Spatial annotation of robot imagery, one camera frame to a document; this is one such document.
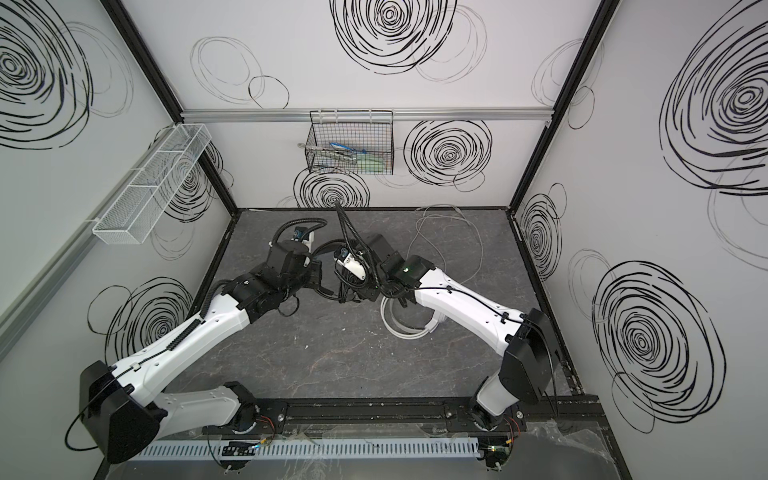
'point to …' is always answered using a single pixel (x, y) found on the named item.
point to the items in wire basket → (364, 160)
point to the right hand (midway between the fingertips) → (357, 273)
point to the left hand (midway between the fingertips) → (321, 263)
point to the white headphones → (395, 328)
